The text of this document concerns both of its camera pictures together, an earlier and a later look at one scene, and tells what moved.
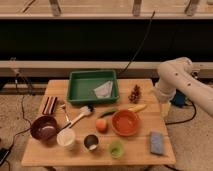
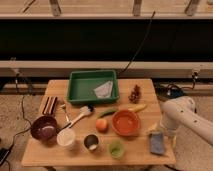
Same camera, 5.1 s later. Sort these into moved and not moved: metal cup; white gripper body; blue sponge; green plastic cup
Moved: white gripper body
Not moved: metal cup; blue sponge; green plastic cup
